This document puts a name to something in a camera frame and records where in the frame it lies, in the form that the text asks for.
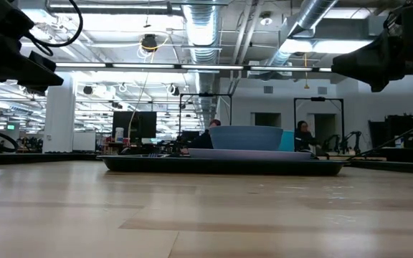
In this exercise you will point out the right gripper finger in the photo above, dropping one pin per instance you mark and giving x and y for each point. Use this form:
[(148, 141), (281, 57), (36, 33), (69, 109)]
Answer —
[(368, 62)]

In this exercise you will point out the light blue plastic mug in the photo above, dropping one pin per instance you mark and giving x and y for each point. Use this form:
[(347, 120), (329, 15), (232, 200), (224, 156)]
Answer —
[(288, 141)]

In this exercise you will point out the blue plastic bowl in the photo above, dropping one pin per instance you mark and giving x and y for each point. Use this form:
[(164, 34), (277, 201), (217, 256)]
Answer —
[(246, 138)]

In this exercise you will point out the pale purple plastic plate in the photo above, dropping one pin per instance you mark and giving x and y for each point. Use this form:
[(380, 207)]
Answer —
[(249, 154)]

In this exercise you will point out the black background robot arm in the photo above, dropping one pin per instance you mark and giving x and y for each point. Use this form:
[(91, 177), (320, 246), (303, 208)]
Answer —
[(346, 141)]

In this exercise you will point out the dark green serving tray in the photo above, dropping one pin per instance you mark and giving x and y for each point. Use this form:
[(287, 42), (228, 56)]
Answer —
[(246, 167)]

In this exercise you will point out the white building column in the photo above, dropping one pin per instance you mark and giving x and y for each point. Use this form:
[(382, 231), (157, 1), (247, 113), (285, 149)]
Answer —
[(59, 118)]

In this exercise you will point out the black equipment crates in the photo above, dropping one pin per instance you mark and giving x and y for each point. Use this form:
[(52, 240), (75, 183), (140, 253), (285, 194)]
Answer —
[(411, 129)]

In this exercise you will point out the white canister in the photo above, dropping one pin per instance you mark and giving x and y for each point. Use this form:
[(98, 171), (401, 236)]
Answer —
[(119, 135)]

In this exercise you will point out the person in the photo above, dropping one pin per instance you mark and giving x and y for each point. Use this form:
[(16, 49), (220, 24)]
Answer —
[(303, 138), (203, 141)]

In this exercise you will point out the black monitor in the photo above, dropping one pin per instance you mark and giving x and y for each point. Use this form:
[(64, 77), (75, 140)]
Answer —
[(135, 125)]

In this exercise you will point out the overhead light bar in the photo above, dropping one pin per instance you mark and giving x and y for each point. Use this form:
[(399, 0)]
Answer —
[(210, 67)]

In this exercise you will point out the black gantry frame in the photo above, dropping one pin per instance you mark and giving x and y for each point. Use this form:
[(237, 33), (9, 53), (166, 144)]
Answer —
[(317, 99)]

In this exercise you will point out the black aluminium table frame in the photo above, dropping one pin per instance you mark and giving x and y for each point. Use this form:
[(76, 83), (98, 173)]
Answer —
[(20, 158)]

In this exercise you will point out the silver ventilation duct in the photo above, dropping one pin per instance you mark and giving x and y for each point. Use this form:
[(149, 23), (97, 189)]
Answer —
[(201, 21)]

